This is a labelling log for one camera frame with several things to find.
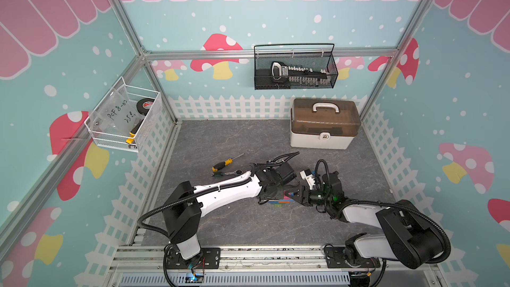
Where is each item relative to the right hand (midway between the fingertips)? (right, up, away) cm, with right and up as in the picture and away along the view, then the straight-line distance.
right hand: (288, 195), depth 82 cm
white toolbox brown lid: (+21, +32, +18) cm, 42 cm away
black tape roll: (-60, +37, -4) cm, 71 cm away
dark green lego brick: (-3, -4, +3) cm, 6 cm away
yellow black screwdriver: (-28, +12, +17) cm, 35 cm away
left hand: (-6, 0, -2) cm, 7 cm away
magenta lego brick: (-1, 0, -2) cm, 3 cm away
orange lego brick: (-2, -3, +3) cm, 5 cm away
